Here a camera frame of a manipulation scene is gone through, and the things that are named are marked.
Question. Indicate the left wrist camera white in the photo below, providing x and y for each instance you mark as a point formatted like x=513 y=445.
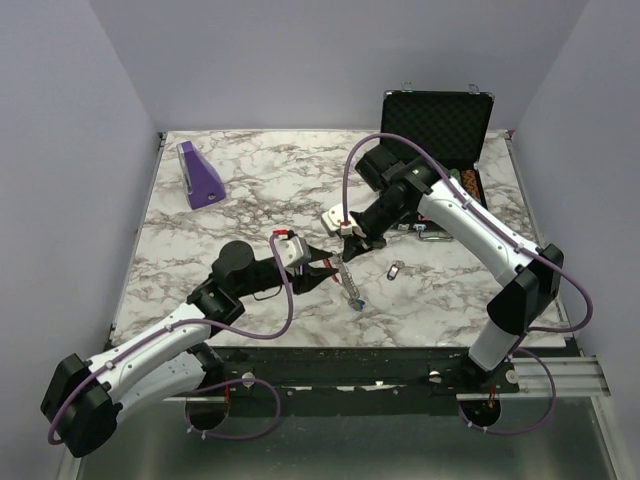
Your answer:
x=291 y=249

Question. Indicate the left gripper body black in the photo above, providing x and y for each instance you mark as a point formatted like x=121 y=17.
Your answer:
x=293 y=278

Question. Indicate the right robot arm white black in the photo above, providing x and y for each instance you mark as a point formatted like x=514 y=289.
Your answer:
x=528 y=275

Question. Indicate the black poker chip case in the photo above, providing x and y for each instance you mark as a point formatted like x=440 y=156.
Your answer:
x=449 y=125

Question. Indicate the red handled metal key holder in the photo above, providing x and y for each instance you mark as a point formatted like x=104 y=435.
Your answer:
x=346 y=279

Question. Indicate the purple plastic object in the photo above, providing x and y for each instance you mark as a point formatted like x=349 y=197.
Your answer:
x=202 y=184

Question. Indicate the black mounting base plate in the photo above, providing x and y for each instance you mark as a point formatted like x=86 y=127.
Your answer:
x=256 y=382

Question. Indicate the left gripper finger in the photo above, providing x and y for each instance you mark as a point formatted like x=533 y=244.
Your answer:
x=313 y=254
x=312 y=277

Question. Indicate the key with small blue tag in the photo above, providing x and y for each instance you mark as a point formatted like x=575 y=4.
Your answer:
x=357 y=304

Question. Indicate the right aluminium rail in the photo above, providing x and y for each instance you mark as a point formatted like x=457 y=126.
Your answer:
x=526 y=378

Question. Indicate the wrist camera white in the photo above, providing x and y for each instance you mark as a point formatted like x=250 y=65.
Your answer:
x=291 y=249
x=336 y=225

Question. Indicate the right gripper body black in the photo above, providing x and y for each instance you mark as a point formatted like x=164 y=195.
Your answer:
x=377 y=219

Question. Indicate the orange chip stack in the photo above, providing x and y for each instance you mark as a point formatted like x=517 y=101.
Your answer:
x=470 y=184

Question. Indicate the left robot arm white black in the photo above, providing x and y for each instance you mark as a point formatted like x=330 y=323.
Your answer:
x=86 y=399

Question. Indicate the key with black tag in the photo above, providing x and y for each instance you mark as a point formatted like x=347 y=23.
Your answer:
x=395 y=268

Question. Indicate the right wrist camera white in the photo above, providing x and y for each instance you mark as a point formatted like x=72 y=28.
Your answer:
x=336 y=225

